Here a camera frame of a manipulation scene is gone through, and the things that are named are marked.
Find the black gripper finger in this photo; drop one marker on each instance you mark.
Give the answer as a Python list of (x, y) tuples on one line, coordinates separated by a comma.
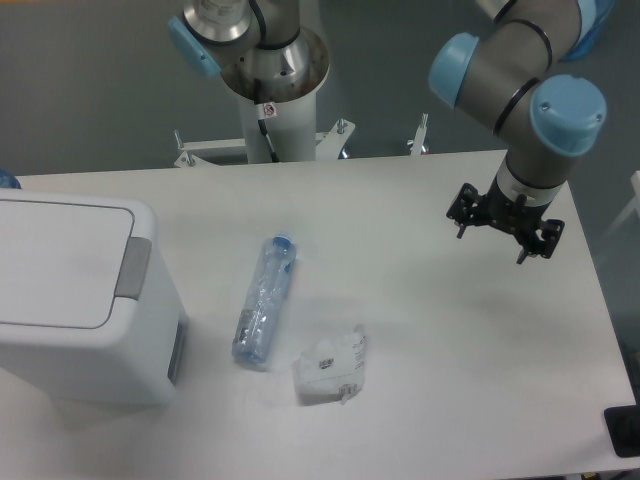
[(469, 208), (539, 239)]

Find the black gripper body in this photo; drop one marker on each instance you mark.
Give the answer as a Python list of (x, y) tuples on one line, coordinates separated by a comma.
[(522, 221)]

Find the white trash can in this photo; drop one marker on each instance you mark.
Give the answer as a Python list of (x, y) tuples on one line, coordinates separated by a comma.
[(89, 310)]

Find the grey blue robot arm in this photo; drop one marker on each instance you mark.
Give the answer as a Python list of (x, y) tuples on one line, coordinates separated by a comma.
[(503, 82)]

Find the black device at table edge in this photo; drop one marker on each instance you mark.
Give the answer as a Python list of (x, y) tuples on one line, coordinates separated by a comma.
[(623, 426)]

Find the clear plastic bag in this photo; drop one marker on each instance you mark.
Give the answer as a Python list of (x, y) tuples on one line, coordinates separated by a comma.
[(332, 370)]

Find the blue water jug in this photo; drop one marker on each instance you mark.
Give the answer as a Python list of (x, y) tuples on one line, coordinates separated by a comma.
[(585, 44)]

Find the clear plastic water bottle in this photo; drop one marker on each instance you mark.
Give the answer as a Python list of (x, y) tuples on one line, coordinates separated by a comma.
[(264, 300)]

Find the blue object at left edge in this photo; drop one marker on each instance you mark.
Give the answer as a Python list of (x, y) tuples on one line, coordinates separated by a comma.
[(8, 180)]

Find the white frame at right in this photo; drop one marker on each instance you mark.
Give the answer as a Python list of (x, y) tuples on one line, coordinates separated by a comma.
[(631, 209)]

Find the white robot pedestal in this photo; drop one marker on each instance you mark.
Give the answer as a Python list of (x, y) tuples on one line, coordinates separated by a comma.
[(276, 94)]

